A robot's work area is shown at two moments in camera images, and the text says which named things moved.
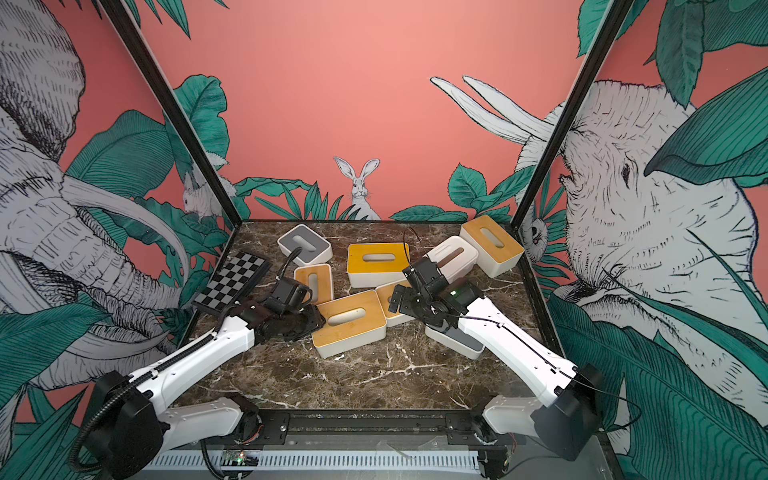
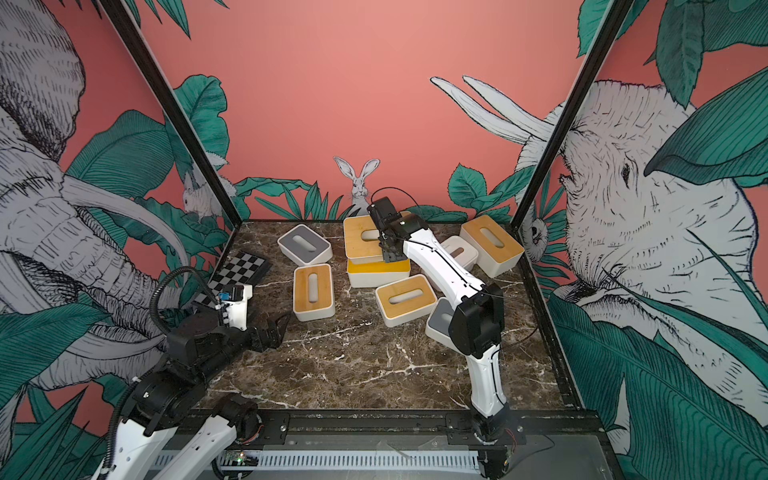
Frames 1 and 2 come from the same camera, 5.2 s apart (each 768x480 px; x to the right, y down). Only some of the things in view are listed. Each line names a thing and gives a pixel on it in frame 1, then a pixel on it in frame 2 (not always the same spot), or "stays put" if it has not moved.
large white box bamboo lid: (351, 322) -> (361, 239)
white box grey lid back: (314, 249) stays put
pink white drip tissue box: (455, 258) stays put
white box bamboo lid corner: (498, 252) stays put
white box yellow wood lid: (373, 264) stays put
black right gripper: (410, 296) -> (387, 256)
